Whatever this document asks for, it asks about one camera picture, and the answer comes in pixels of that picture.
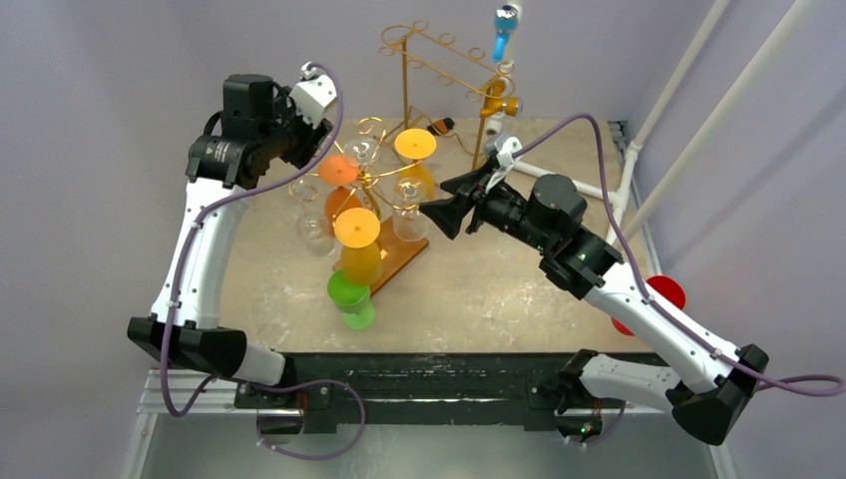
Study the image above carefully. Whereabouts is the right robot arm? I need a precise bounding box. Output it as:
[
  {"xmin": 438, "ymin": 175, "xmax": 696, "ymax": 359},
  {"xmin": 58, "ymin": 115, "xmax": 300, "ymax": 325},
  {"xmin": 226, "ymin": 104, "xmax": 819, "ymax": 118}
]
[{"xmin": 419, "ymin": 168, "xmax": 769, "ymax": 445}]

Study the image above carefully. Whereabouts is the red plastic goblet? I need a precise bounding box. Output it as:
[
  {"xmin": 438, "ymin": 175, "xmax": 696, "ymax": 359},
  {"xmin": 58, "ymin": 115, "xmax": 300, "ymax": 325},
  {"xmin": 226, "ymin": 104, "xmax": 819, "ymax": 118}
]
[{"xmin": 611, "ymin": 274, "xmax": 686, "ymax": 336}]

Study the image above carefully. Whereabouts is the tall clear flute glass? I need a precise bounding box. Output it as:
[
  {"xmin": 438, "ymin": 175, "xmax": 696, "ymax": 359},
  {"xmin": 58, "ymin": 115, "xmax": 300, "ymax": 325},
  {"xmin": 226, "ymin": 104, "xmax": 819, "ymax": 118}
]
[{"xmin": 287, "ymin": 176, "xmax": 335, "ymax": 256}]

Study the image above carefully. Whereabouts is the gold rectangular wire rack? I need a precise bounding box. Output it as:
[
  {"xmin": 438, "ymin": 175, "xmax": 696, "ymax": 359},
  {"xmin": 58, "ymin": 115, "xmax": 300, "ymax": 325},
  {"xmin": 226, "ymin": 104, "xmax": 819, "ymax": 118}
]
[{"xmin": 379, "ymin": 20, "xmax": 517, "ymax": 169}]

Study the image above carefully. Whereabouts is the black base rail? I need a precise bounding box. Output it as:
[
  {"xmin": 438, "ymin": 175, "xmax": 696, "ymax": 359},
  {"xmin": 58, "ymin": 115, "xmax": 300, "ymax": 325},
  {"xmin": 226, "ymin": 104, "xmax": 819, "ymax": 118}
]
[{"xmin": 137, "ymin": 351, "xmax": 720, "ymax": 434}]

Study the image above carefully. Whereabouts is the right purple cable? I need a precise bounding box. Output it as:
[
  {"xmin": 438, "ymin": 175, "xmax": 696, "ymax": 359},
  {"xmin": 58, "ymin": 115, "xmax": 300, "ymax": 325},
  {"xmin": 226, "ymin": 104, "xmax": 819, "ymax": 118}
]
[{"xmin": 515, "ymin": 113, "xmax": 846, "ymax": 449}]

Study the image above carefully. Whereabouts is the green plastic goblet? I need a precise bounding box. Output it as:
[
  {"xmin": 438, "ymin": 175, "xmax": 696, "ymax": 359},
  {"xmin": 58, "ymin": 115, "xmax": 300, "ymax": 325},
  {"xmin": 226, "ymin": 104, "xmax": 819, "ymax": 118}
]
[{"xmin": 326, "ymin": 270, "xmax": 375, "ymax": 330}]

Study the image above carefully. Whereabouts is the clear glass front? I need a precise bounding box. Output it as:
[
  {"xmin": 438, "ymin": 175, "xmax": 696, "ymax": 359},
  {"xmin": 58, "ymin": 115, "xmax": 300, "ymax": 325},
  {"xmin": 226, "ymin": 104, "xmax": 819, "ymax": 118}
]
[{"xmin": 342, "ymin": 135, "xmax": 379, "ymax": 169}]

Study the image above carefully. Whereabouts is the gold scroll glass rack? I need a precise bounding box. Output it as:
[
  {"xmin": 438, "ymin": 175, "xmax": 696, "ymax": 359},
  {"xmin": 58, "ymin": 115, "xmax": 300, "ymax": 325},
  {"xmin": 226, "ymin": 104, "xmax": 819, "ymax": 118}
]
[{"xmin": 306, "ymin": 117, "xmax": 428, "ymax": 292}]

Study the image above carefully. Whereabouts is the orange pipe fitting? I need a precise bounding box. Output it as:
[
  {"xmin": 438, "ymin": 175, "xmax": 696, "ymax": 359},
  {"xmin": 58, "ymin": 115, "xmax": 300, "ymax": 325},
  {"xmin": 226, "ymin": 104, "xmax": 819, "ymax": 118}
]
[{"xmin": 479, "ymin": 75, "xmax": 523, "ymax": 120}]

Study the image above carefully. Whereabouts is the small orange black object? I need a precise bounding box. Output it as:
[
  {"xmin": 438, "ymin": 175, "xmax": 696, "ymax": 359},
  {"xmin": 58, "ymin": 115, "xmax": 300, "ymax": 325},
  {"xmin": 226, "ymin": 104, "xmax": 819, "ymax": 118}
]
[{"xmin": 426, "ymin": 117, "xmax": 455, "ymax": 137}]

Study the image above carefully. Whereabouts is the yellow goblet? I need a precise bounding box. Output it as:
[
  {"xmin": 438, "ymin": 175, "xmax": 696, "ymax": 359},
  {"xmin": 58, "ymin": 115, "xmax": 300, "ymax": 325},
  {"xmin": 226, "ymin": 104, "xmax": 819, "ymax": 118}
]
[
  {"xmin": 334, "ymin": 208, "xmax": 382, "ymax": 286},
  {"xmin": 393, "ymin": 128, "xmax": 437, "ymax": 200}
]

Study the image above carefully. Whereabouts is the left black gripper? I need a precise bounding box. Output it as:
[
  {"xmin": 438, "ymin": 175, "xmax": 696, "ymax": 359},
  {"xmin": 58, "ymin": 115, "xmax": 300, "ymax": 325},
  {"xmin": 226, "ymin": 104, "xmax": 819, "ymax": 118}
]
[{"xmin": 259, "ymin": 88, "xmax": 331, "ymax": 169}]

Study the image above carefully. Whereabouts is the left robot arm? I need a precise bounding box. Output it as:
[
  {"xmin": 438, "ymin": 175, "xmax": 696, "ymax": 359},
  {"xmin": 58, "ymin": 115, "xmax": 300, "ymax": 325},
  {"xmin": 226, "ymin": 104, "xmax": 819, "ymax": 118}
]
[{"xmin": 127, "ymin": 72, "xmax": 338, "ymax": 408}]

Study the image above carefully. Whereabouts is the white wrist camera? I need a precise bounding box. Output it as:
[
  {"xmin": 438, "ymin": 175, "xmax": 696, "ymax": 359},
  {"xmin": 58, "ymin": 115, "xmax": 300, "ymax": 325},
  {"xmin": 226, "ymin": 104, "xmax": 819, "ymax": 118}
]
[
  {"xmin": 484, "ymin": 130, "xmax": 523, "ymax": 193},
  {"xmin": 287, "ymin": 62, "xmax": 337, "ymax": 129}
]

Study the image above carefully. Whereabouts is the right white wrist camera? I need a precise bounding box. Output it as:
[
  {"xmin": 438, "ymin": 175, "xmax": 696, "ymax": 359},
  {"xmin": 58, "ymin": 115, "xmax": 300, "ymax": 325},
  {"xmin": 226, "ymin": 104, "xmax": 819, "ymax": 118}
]
[{"xmin": 484, "ymin": 130, "xmax": 523, "ymax": 193}]

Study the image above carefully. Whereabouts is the yellow goblet front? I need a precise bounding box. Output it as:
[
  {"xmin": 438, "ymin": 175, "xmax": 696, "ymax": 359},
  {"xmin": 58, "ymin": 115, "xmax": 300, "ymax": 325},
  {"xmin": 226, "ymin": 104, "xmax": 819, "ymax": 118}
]
[{"xmin": 334, "ymin": 208, "xmax": 382, "ymax": 286}]

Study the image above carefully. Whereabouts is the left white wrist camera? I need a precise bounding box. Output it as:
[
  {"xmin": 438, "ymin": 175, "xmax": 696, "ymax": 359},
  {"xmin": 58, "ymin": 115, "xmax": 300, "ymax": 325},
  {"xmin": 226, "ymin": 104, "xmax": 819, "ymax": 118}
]
[{"xmin": 287, "ymin": 62, "xmax": 337, "ymax": 129}]

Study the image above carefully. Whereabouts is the white pvc pipe frame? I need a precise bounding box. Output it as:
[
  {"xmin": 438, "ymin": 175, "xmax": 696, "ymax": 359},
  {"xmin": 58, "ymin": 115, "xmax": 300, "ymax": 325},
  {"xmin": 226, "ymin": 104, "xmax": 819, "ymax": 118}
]
[{"xmin": 512, "ymin": 1, "xmax": 845, "ymax": 262}]

